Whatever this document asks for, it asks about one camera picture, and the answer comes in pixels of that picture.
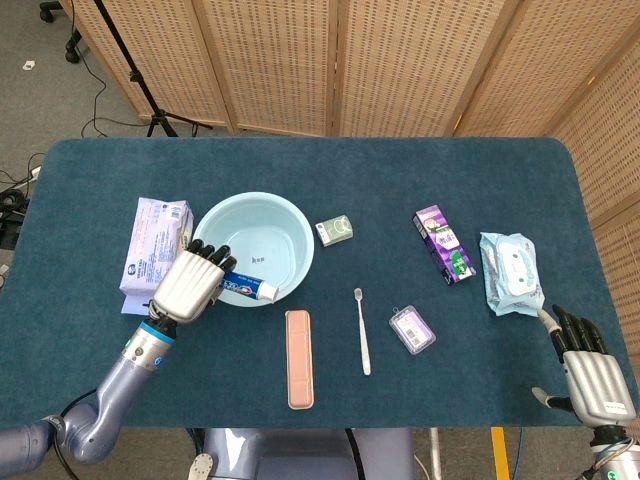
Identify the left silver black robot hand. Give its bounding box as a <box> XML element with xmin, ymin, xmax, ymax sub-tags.
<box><xmin>151</xmin><ymin>239</ymin><xmax>238</xmax><ymax>325</ymax></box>

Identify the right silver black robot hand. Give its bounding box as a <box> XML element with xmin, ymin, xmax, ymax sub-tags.
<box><xmin>531</xmin><ymin>304</ymin><xmax>631</xmax><ymax>429</ymax></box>

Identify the blue white toothpaste tube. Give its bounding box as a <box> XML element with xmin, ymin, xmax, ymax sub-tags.
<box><xmin>219</xmin><ymin>272</ymin><xmax>279</xmax><ymax>304</ymax></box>

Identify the lavender tissue pack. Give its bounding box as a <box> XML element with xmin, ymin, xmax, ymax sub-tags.
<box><xmin>118</xmin><ymin>196</ymin><xmax>195</xmax><ymax>317</ymax></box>

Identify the clear purple floss box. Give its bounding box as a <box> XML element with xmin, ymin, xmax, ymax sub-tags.
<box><xmin>388</xmin><ymin>305</ymin><xmax>437</xmax><ymax>356</ymax></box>

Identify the small green soap box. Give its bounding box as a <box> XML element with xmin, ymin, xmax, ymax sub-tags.
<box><xmin>314</xmin><ymin>213</ymin><xmax>357</xmax><ymax>248</ymax></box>

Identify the purple green carton box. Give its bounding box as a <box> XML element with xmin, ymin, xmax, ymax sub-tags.
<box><xmin>412</xmin><ymin>204</ymin><xmax>478</xmax><ymax>287</ymax></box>

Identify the light blue plastic basin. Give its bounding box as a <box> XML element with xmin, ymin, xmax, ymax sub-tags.
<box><xmin>192</xmin><ymin>193</ymin><xmax>316</xmax><ymax>308</ymax></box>

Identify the yellow floor tape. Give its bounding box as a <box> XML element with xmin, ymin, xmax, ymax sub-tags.
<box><xmin>490</xmin><ymin>427</ymin><xmax>510</xmax><ymax>480</ymax></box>

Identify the pink toothbrush case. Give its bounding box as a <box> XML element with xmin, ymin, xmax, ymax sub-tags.
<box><xmin>284</xmin><ymin>309</ymin><xmax>316</xmax><ymax>411</ymax></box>

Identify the light blue wet wipes pack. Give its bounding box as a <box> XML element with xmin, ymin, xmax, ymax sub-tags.
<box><xmin>479</xmin><ymin>231</ymin><xmax>546</xmax><ymax>318</ymax></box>

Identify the white table leg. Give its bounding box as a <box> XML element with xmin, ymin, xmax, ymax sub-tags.
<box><xmin>429</xmin><ymin>427</ymin><xmax>444</xmax><ymax>480</ymax></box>

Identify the white toothbrush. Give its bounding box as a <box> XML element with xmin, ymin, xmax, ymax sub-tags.
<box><xmin>353</xmin><ymin>287</ymin><xmax>372</xmax><ymax>377</ymax></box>

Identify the teal table mat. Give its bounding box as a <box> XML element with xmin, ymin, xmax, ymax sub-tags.
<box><xmin>0</xmin><ymin>137</ymin><xmax>640</xmax><ymax>429</ymax></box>

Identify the lavender robot torso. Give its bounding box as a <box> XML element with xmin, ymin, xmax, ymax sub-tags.
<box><xmin>187</xmin><ymin>427</ymin><xmax>416</xmax><ymax>480</ymax></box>

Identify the black tripod stand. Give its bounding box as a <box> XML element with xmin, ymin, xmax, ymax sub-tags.
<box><xmin>92</xmin><ymin>0</ymin><xmax>214</xmax><ymax>139</ymax></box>

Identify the black office chair base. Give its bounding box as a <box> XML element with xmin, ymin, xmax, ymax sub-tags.
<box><xmin>38</xmin><ymin>0</ymin><xmax>84</xmax><ymax>65</ymax></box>

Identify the woven wooden folding screen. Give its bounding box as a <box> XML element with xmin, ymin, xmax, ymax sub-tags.
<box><xmin>59</xmin><ymin>0</ymin><xmax>640</xmax><ymax>480</ymax></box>

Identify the black floor cable bundle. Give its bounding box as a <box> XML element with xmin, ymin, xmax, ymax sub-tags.
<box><xmin>0</xmin><ymin>152</ymin><xmax>44</xmax><ymax>251</ymax></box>

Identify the black torso cable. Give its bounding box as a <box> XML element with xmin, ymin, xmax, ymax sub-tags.
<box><xmin>344</xmin><ymin>427</ymin><xmax>365</xmax><ymax>480</ymax></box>

